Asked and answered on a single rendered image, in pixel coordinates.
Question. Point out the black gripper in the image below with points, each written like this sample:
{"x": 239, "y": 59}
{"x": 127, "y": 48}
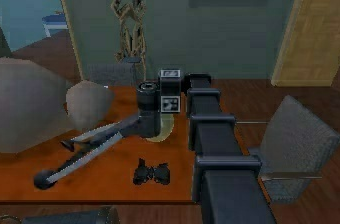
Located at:
{"x": 148, "y": 110}

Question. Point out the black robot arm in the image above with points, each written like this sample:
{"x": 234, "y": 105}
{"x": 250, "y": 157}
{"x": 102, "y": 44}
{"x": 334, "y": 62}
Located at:
{"x": 224, "y": 186}

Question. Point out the black binoculars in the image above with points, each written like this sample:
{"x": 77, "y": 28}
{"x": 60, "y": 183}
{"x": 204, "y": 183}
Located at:
{"x": 159, "y": 173}

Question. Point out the small grey brown faceted lump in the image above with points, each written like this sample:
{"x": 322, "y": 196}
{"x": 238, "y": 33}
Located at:
{"x": 89, "y": 103}

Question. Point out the orange brown wooden table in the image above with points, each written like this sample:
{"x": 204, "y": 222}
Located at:
{"x": 111, "y": 186}

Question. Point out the grey upholstered chair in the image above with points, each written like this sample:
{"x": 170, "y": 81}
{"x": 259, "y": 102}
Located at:
{"x": 294, "y": 140}
{"x": 111, "y": 75}

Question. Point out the pale yellow round plate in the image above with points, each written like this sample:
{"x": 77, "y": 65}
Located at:
{"x": 166, "y": 130}

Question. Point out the large grey brown faceted lump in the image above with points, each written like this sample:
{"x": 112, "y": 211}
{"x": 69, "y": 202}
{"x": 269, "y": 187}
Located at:
{"x": 14, "y": 103}

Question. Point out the tan twisted sculpture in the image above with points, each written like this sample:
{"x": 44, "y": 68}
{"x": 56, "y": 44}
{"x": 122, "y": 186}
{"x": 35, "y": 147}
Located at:
{"x": 132, "y": 30}

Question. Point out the blue white stool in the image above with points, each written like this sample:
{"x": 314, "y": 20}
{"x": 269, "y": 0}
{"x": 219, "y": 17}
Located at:
{"x": 55, "y": 22}

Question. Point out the light wooden room door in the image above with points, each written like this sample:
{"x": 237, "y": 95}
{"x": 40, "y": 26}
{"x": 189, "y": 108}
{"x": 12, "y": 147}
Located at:
{"x": 318, "y": 43}

